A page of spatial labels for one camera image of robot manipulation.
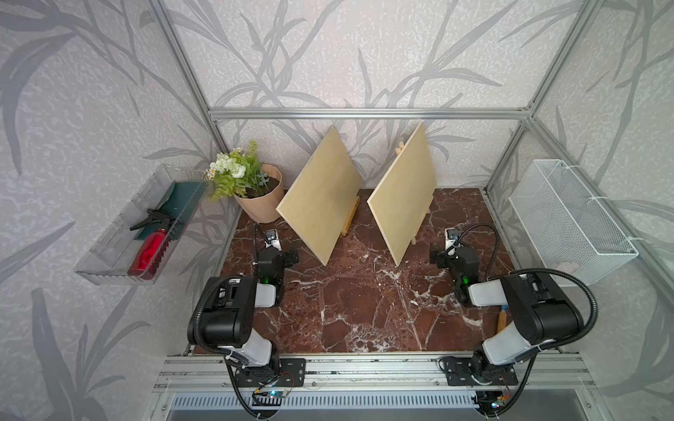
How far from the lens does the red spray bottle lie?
56 cm

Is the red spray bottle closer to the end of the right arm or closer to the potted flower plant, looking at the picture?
the potted flower plant

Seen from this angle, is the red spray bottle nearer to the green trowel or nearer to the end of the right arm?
the green trowel

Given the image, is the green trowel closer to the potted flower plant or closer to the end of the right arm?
the potted flower plant

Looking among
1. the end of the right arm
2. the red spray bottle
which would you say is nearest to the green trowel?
the red spray bottle
